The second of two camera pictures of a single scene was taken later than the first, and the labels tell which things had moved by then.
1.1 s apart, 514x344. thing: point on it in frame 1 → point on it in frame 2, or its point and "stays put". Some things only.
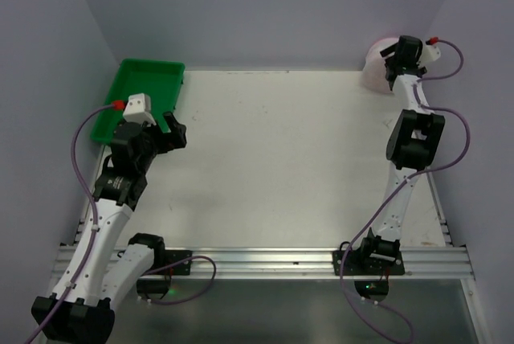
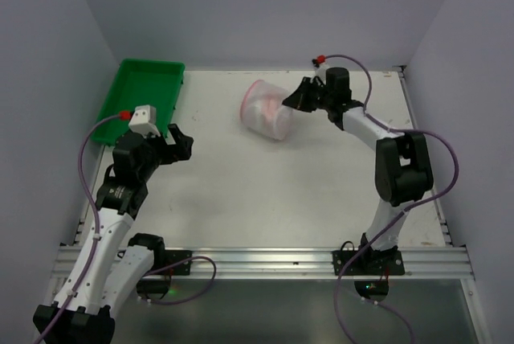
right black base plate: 356,264 stays put
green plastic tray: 161,80 stays put
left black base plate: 169,257 stays put
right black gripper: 396,66 → 312,95
